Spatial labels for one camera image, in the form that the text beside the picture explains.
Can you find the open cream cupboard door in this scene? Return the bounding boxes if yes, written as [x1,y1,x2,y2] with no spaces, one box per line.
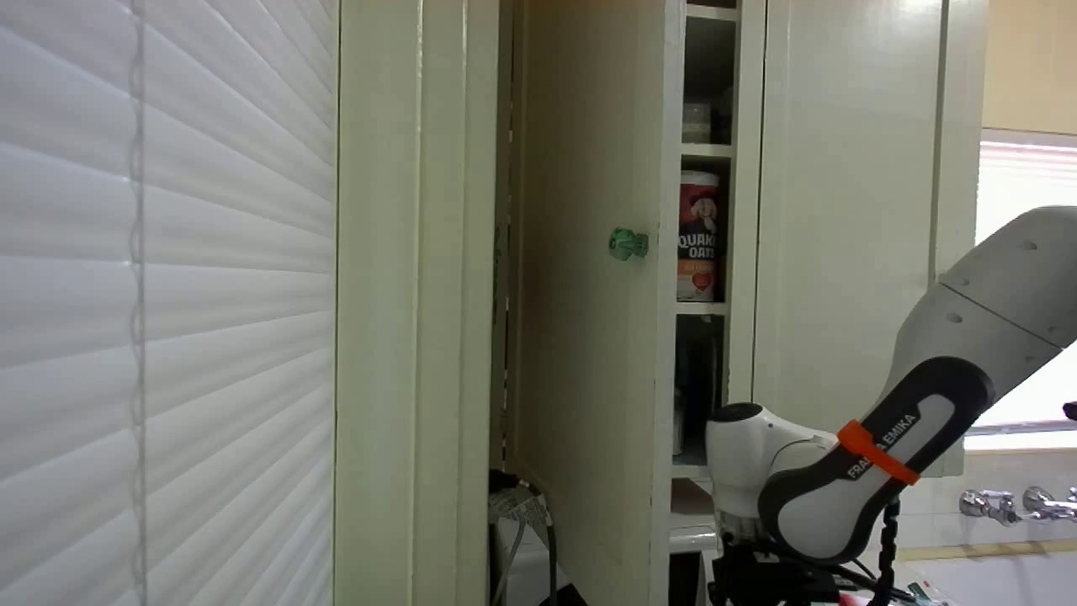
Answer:
[511,0,691,606]

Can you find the white window blind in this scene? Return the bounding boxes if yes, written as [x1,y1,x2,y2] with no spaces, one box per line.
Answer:
[0,0,343,606]

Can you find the bright window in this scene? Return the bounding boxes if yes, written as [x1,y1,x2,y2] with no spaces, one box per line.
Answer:
[972,128,1077,436]

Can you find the closed cream cupboard door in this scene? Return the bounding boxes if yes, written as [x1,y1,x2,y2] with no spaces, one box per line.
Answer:
[748,0,981,483]

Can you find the green glass door knob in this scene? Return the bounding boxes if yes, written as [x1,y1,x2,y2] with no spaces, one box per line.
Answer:
[604,227,652,265]

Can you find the chrome tap valve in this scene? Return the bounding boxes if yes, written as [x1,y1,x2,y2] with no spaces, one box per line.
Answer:
[1017,483,1077,526]
[955,483,1021,526]

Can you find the cream cupboard frame with shelves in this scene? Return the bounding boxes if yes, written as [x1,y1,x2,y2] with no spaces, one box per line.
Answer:
[666,0,769,606]

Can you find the Quaker oats canister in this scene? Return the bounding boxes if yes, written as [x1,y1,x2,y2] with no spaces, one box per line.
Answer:
[675,168,727,307]

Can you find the orange strap on arm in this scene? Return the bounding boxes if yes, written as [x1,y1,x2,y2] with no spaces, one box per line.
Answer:
[834,416,924,487]

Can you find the black coiled robot cable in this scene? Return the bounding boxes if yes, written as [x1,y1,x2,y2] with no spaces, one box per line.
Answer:
[875,495,910,606]

